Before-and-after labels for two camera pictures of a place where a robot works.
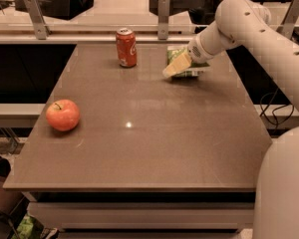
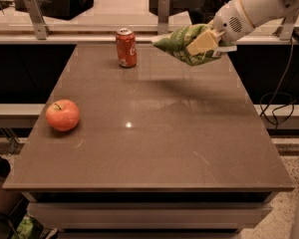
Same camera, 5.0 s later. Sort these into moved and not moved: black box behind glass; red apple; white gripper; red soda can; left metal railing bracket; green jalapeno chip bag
Moved: green jalapeno chip bag; white gripper
Not moved: red soda can; red apple; black box behind glass; left metal railing bracket
